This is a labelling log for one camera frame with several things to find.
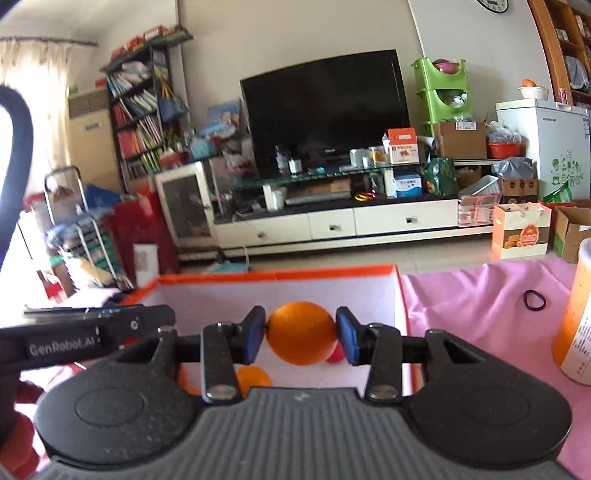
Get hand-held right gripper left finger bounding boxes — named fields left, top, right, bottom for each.
left=120, top=305, right=269, bottom=402

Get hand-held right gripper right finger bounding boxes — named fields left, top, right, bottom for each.
left=335, top=305, right=481, bottom=402

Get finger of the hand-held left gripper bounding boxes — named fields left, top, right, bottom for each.
left=108, top=304, right=177, bottom=352

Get orange cardboard box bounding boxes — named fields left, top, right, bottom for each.
left=122, top=264, right=426, bottom=398

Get person's left hand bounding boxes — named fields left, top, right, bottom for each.
left=0, top=381, right=44, bottom=480

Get red bag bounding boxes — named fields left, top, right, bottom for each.
left=113, top=187, right=181, bottom=278

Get metal trolley cart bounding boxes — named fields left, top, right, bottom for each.
left=44, top=167, right=134, bottom=291

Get white television stand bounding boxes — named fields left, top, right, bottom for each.
left=215, top=159, right=497, bottom=257

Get pink floral tablecloth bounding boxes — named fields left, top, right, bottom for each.
left=18, top=256, right=591, bottom=480

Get white glass-door cabinet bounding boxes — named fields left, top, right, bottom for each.
left=154, top=161, right=220, bottom=250

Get blue and white box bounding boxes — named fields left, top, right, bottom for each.
left=394, top=174, right=423, bottom=198

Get labelled parcel box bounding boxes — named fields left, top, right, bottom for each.
left=458, top=194, right=502, bottom=227

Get green snack bag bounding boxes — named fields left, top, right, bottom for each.
left=421, top=157, right=458, bottom=197

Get black bookshelf with books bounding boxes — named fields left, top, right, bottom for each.
left=100, top=30, right=195, bottom=195

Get standing air conditioner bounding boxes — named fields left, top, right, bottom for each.
left=68, top=89, right=122, bottom=195

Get orange and white medicine box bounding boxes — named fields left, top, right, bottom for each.
left=387, top=128, right=420, bottom=164

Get grey tray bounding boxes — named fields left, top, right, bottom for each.
left=459, top=175, right=502, bottom=197

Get orange paper gift bag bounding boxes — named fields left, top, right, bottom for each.
left=491, top=202, right=552, bottom=260

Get blue gift bag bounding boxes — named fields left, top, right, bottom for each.
left=158, top=83, right=189, bottom=123

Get brown cardboard box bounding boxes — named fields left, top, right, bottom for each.
left=436, top=121, right=488, bottom=160

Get dark brown carton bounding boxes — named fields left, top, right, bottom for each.
left=501, top=178, right=539, bottom=205

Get black flat television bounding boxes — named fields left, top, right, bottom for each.
left=240, top=49, right=411, bottom=175

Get orange labelled canister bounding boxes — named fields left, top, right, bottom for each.
left=551, top=239, right=591, bottom=386

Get red basin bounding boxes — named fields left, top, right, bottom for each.
left=486, top=142, right=523, bottom=160

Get green stacking bins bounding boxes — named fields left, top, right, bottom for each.
left=411, top=56, right=472, bottom=125

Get open cardboard box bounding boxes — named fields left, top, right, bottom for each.
left=551, top=199, right=591, bottom=264

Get beige curtain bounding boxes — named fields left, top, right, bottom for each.
left=0, top=39, right=70, bottom=195

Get white chest freezer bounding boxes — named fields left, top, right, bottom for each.
left=496, top=99, right=591, bottom=201

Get wooden display shelf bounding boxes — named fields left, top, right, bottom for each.
left=529, top=0, right=591, bottom=109

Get black cable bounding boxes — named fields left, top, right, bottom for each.
left=0, top=85, right=35, bottom=296

